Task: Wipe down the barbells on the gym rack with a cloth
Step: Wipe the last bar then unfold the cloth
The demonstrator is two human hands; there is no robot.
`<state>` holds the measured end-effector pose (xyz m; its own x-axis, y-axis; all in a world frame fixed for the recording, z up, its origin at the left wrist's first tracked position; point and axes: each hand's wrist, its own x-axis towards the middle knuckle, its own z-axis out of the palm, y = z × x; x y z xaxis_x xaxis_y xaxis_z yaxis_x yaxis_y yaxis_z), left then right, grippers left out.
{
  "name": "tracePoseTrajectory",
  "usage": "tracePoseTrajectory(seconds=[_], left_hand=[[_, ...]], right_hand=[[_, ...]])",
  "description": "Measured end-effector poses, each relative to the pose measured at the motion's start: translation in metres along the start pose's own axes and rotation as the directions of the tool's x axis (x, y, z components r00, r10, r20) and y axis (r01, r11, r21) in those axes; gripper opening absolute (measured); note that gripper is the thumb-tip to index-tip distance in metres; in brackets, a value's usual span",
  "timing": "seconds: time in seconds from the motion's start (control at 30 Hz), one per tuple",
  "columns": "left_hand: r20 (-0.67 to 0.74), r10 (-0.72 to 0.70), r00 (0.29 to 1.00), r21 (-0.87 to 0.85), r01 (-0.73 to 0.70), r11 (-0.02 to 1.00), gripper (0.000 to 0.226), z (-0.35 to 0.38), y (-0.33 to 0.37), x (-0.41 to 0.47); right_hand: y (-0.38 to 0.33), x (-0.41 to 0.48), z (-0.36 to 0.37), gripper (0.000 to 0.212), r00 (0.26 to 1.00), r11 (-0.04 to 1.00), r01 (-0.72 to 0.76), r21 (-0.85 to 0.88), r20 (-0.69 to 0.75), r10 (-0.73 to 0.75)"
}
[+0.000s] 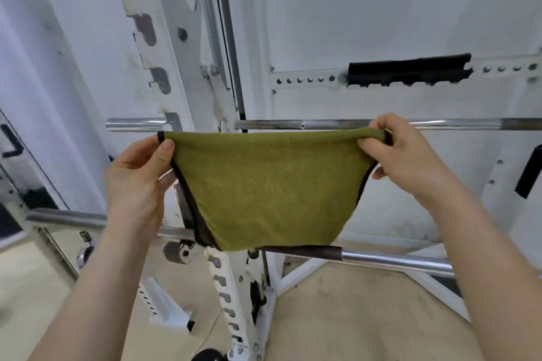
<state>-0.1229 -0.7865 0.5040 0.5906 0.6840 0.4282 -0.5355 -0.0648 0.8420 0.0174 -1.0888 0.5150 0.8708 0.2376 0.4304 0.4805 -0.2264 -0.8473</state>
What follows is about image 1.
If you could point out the person's left hand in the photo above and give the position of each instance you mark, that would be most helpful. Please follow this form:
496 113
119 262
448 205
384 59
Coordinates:
133 187

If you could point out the person's right hand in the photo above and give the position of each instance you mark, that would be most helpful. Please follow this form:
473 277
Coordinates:
408 157

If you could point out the person's right thumb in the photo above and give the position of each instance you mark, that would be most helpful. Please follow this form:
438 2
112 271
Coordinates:
374 149

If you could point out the person's left thumb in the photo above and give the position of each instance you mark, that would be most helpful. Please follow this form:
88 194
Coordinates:
162 154

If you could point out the green cloth with black trim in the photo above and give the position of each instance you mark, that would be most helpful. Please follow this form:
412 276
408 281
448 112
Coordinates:
266 187

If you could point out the person's left forearm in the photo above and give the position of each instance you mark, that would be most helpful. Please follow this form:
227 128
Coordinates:
99 293

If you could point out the person's right forearm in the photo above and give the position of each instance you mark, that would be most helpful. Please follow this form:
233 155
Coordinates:
487 267

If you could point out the chrome barbell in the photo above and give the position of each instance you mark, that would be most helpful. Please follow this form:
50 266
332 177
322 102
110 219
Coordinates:
393 258
330 124

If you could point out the black foam pad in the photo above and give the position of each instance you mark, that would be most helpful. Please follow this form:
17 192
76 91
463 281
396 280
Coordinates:
406 69

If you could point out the chrome roller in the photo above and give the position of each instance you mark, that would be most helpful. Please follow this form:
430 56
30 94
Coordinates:
180 252

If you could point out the chrome knob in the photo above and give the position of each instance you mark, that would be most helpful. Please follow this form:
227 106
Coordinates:
84 251

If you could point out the steel guide rod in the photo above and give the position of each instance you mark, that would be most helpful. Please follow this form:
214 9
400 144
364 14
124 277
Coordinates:
228 35

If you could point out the white safety bracket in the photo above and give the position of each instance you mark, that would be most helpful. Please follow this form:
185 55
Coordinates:
167 303

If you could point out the white power rack frame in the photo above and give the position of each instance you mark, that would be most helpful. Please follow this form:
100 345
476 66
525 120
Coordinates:
175 5

